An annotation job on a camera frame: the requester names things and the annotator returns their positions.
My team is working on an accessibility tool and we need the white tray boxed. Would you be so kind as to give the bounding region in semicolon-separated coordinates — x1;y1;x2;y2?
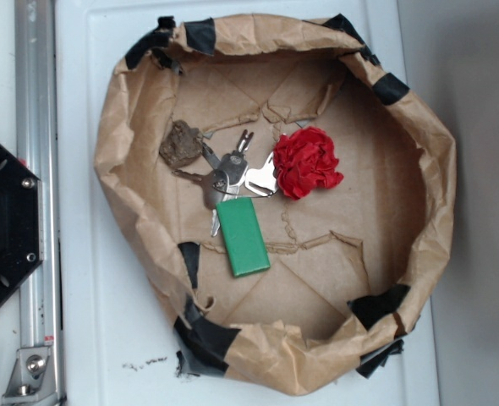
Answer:
54;1;440;405

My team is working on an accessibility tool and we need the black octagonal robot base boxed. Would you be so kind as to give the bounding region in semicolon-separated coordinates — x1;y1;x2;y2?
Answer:
0;144;42;307

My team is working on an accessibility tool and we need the crumpled red paper ball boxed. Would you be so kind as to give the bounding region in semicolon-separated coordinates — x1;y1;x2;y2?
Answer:
273;127;344;200

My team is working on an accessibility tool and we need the aluminium extrusion rail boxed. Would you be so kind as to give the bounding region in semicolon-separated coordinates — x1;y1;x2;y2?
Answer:
3;1;66;405

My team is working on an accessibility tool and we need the bunch of silver keys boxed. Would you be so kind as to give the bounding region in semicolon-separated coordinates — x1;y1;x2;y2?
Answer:
173;129;278;237

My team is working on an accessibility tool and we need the green rectangular block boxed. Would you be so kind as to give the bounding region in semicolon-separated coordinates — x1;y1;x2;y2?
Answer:
217;198;271;277

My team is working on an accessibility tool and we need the brown rock chunk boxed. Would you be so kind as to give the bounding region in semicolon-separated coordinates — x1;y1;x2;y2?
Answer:
159;120;203;169

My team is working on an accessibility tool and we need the brown paper bag tray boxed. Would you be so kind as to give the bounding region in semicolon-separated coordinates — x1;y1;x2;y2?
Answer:
94;14;457;395

